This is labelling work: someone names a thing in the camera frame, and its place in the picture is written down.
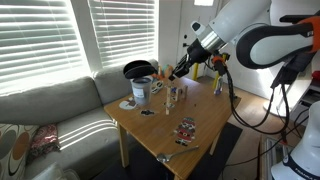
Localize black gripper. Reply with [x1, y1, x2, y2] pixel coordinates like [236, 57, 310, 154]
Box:
[168, 39, 211, 81]

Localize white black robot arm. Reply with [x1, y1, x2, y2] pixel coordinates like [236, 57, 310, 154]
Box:
[169, 0, 320, 180]

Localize tall standing wooden block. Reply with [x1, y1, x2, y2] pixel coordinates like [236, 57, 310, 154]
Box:
[166, 86, 171, 115]

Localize white sunglasses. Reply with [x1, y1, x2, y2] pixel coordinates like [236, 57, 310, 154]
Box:
[151, 81, 164, 94]

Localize light wooden table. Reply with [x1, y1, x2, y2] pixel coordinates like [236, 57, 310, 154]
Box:
[105, 77, 232, 180]

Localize small black toy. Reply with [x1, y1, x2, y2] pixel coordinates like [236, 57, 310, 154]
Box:
[140, 110, 155, 116]

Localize round grey sticker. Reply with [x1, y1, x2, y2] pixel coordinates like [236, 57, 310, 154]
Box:
[119, 97, 137, 110]

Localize metal spoon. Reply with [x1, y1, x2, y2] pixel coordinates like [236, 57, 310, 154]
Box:
[156, 146, 198, 163]

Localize grey sofa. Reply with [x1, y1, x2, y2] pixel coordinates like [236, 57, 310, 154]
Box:
[0, 66, 132, 180]

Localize red patterned pillow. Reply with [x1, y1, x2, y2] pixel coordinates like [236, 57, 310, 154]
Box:
[28, 124, 60, 161]

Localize circle patterned cushion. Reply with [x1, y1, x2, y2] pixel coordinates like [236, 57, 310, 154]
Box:
[0, 124, 38, 180]

